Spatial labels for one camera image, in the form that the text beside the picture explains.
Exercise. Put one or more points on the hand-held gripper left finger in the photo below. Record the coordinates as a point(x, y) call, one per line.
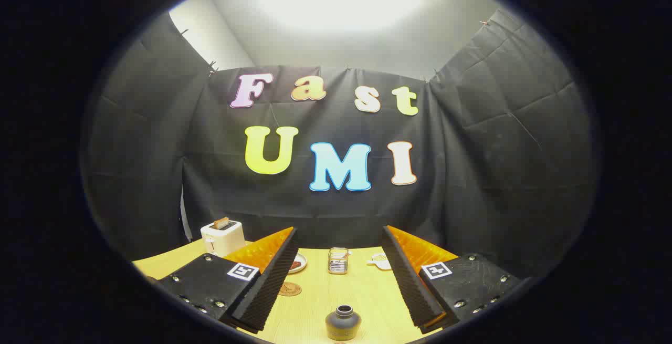
point(273, 281)

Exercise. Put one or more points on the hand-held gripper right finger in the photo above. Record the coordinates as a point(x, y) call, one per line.
point(412, 286)

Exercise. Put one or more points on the round cork coaster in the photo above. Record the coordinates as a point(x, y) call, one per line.
point(290, 289)

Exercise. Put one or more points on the silver green label juice bottle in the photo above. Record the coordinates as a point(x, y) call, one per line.
point(343, 325)

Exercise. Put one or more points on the brown meat patty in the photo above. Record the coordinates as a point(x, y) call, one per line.
point(295, 266)

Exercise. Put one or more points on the white oval plate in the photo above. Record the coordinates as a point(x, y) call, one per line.
point(300, 260)

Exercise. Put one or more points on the white condiment dish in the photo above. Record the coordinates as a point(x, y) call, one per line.
point(381, 262)

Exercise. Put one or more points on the white toaster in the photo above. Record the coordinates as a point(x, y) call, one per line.
point(224, 240)

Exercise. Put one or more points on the wooden table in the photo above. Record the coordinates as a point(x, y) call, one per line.
point(336, 294)

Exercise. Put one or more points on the toast slice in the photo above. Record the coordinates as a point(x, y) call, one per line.
point(221, 223)

